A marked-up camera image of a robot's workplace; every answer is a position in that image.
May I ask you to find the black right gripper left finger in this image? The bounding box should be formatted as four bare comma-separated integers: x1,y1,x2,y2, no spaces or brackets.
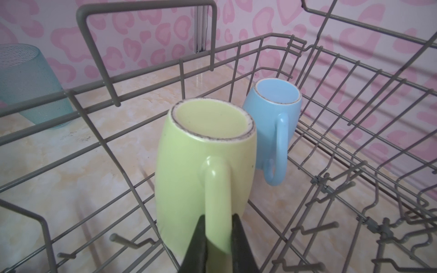
178,215,208,273

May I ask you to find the light green ceramic mug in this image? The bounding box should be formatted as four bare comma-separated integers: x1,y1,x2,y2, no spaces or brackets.
155,98,257,273

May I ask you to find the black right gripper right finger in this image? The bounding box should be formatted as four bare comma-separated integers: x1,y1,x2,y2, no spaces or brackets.
231,214,260,273

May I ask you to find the grey wire dish rack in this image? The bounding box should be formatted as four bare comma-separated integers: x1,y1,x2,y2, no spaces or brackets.
1,1,437,273

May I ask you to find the light blue ceramic mug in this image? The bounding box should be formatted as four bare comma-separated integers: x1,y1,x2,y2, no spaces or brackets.
243,78,302,186

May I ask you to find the teal textured plastic cup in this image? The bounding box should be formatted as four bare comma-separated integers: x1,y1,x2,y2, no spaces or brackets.
1,44,74,125

